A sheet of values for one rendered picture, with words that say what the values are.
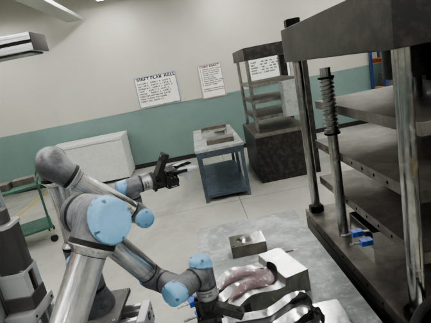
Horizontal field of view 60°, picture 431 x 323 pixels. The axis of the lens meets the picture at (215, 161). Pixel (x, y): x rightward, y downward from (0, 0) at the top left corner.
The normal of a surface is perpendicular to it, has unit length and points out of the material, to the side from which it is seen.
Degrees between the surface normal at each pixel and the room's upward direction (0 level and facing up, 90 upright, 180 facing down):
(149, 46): 90
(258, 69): 90
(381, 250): 90
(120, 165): 90
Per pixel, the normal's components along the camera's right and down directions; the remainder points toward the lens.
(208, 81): 0.07, 0.23
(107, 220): 0.77, -0.11
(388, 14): -0.98, 0.20
